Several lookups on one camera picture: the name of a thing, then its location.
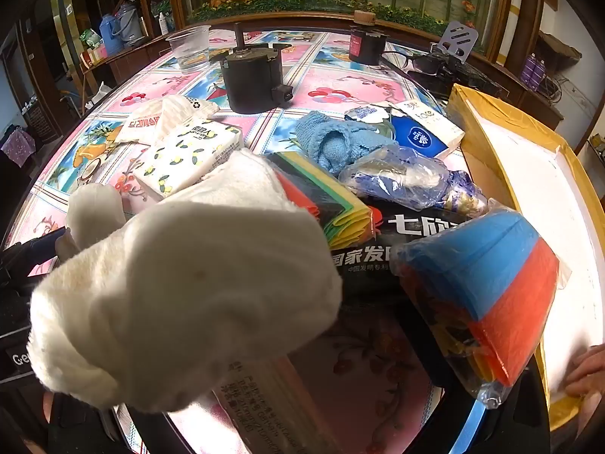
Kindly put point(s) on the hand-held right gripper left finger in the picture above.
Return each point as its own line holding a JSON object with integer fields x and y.
{"x": 85, "y": 435}

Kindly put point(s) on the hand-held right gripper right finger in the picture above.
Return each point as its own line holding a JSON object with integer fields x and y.
{"x": 515, "y": 425}

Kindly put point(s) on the blue and orange cloth pack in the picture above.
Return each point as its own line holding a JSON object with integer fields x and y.
{"x": 487, "y": 269}

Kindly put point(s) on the white terry towel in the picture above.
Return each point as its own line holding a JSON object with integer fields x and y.
{"x": 179, "y": 293}

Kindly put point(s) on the yellow cardboard box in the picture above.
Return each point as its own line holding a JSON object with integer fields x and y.
{"x": 529, "y": 189}

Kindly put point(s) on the clear crinkled plastic bag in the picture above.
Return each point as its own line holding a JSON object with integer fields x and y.
{"x": 397, "y": 179}

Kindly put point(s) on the blue knitted cloth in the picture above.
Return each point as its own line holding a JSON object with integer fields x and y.
{"x": 312, "y": 127}
{"x": 333, "y": 151}

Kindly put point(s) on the purple cloth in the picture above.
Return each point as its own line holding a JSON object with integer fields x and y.
{"x": 16, "y": 146}

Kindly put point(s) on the clear printed plastic packet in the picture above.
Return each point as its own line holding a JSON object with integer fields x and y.
{"x": 255, "y": 402}

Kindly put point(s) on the white tissue pack red print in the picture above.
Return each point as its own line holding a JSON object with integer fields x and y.
{"x": 142, "y": 125}

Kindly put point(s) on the lemon print tissue pack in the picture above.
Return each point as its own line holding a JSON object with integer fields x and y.
{"x": 189, "y": 151}

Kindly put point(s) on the black printed packet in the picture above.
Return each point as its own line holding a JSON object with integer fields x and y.
{"x": 373, "y": 250}

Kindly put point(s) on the pink and yellow carton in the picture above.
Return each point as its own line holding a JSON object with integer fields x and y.
{"x": 94, "y": 55}

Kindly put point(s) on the green packet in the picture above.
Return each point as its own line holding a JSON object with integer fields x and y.
{"x": 90, "y": 38}

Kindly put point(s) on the blue thermos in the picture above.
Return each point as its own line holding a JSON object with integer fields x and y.
{"x": 109, "y": 33}

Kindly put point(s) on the grey thermos jug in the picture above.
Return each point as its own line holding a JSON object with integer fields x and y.
{"x": 130, "y": 21}

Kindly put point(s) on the multicoloured cloth pack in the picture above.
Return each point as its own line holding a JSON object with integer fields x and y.
{"x": 326, "y": 194}

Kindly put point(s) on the clear plastic cup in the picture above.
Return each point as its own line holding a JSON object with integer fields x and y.
{"x": 191, "y": 49}

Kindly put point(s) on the blue tissue pack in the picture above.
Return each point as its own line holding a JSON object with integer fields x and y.
{"x": 418, "y": 138}

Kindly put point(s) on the white spray bottle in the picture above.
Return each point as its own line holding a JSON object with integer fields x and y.
{"x": 163, "y": 21}

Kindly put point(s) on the black electric motor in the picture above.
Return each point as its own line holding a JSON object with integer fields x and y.
{"x": 253, "y": 80}

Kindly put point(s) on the white beige tissue pack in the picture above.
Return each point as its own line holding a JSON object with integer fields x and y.
{"x": 435, "y": 113}

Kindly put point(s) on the purple spray can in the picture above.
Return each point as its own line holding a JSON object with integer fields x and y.
{"x": 529, "y": 72}
{"x": 541, "y": 73}

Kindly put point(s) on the dark wicker basket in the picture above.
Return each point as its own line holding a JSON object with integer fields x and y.
{"x": 560, "y": 52}

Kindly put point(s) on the black eyeglasses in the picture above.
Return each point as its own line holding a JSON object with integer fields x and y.
{"x": 401, "y": 56}

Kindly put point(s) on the black jar with cork lid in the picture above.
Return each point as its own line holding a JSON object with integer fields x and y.
{"x": 365, "y": 45}

